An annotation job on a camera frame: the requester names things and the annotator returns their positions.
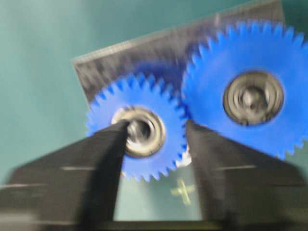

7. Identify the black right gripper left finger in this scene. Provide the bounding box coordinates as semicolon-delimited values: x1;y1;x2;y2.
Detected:
0;120;128;231

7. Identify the grey metal base plate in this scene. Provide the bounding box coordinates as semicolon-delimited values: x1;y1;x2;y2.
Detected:
73;0;284;102

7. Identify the steel shaft under large gear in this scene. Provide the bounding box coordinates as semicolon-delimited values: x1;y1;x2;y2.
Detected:
241;86;266;110

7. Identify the large blue gear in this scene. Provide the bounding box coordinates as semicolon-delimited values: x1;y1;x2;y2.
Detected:
181;20;308;159

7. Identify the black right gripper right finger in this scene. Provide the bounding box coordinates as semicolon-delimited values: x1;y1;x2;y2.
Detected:
185;120;308;231

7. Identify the small blue gear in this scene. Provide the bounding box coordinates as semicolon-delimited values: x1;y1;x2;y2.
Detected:
86;73;187;181

